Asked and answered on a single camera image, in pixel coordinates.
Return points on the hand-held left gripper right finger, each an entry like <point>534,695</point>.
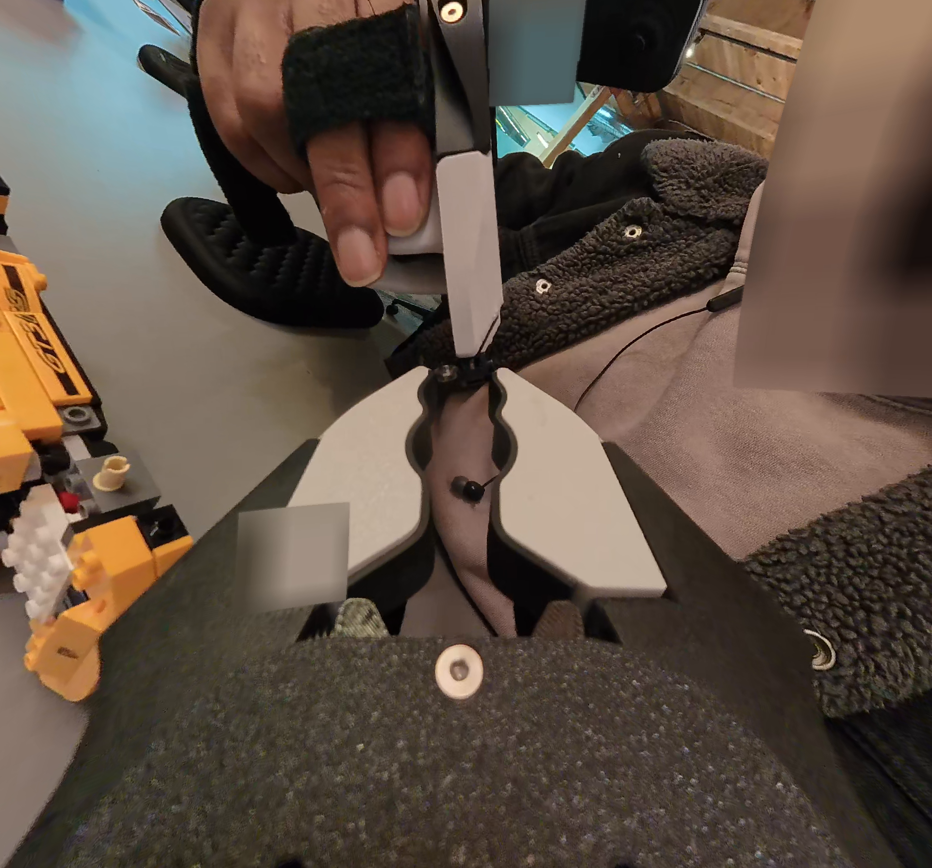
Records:
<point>575,511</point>

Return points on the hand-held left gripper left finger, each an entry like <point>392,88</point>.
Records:
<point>364,460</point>

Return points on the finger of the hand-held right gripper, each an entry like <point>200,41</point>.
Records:
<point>470,242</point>

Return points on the small black lego piece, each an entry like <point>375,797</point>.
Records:
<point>472,373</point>

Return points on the orange lego car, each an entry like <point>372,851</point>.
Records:
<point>44,387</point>

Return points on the person's right hand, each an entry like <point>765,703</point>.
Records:
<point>240,67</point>

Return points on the beige hoodie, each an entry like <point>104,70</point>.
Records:
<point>692,431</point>

